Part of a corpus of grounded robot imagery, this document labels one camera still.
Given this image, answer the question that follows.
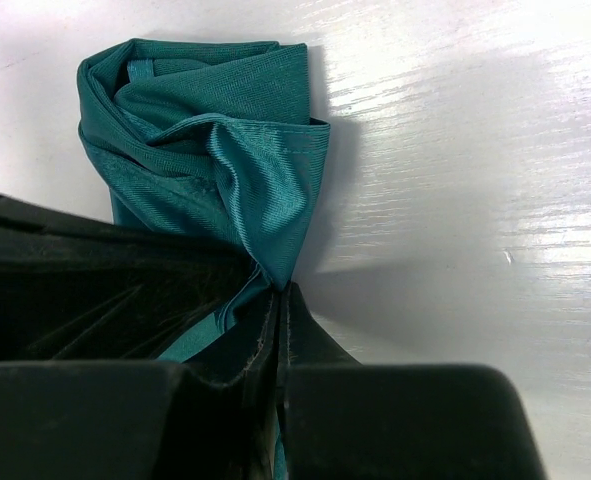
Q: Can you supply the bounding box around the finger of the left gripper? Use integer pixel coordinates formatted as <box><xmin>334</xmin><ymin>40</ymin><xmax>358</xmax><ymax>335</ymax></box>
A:
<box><xmin>0</xmin><ymin>195</ymin><xmax>251</xmax><ymax>362</ymax></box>

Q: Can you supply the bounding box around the teal cloth napkin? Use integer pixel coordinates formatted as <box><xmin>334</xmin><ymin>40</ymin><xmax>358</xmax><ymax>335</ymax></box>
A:
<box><xmin>75</xmin><ymin>37</ymin><xmax>334</xmax><ymax>480</ymax></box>

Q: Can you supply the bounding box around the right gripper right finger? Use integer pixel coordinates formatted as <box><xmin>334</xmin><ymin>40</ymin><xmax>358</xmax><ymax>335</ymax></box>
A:
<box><xmin>276</xmin><ymin>282</ymin><xmax>359</xmax><ymax>390</ymax></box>

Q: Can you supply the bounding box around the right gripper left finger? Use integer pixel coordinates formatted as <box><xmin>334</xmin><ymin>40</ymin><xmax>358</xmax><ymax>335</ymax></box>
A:
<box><xmin>183</xmin><ymin>290</ymin><xmax>275</xmax><ymax>388</ymax></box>

